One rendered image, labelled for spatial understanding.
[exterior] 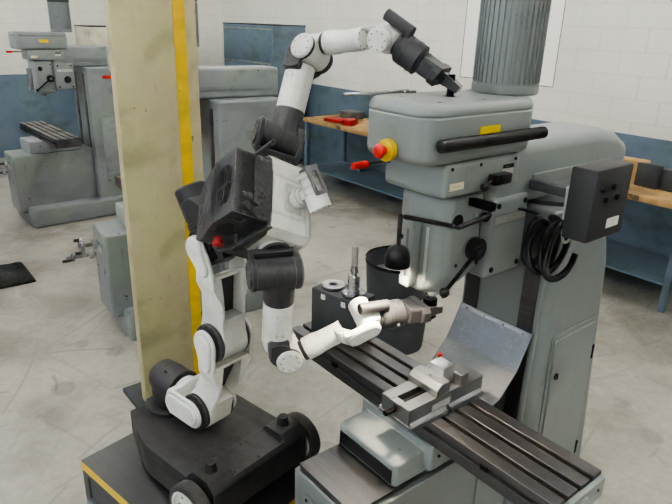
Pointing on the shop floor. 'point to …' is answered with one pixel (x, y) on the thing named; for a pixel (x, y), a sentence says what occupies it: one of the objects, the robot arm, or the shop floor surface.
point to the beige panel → (157, 171)
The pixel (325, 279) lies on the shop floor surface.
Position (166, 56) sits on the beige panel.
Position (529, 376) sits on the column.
